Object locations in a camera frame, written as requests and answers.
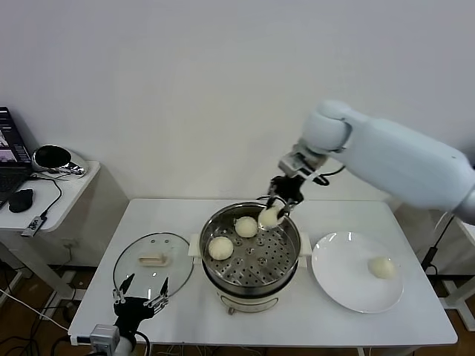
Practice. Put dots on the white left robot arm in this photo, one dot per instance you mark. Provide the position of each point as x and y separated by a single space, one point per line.
124 345

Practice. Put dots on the white rounded side desk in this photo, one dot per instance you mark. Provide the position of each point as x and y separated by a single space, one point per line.
79 185

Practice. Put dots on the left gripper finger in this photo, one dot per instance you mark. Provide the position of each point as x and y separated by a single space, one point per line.
163 289
125 285

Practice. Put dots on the white steamed baozi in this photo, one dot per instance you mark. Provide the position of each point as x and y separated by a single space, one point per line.
245 227
381 267
269 218
220 247

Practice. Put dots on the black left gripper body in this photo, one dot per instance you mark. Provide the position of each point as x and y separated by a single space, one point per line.
131 311

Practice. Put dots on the grey usb hub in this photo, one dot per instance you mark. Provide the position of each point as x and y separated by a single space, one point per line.
34 224

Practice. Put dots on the white side desk with label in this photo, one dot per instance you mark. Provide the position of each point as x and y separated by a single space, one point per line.
468 237

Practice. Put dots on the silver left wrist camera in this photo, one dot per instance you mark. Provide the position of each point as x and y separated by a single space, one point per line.
104 335

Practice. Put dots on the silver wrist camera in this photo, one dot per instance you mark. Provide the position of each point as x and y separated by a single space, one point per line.
104 335
297 163

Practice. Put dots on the black open laptop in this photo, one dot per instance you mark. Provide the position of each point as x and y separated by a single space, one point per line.
11 141

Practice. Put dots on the cream electric pot base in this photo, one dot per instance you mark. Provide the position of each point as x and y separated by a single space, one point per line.
248 302

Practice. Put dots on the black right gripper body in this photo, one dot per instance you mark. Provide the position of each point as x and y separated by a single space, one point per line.
287 187

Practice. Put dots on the chrome and black headset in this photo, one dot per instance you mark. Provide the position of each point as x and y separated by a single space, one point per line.
55 157

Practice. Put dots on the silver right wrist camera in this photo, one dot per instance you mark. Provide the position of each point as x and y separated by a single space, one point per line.
297 163

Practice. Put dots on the black computer mouse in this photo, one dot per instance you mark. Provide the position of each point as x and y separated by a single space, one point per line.
21 200

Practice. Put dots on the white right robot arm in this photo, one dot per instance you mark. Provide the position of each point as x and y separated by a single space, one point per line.
389 148

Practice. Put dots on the perforated steel steamer basket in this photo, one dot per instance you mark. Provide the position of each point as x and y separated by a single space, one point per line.
274 259

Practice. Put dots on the white round plate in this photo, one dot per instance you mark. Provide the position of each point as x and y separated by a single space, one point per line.
334 282

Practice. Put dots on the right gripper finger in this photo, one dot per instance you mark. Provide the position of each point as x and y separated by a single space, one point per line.
271 202
287 209

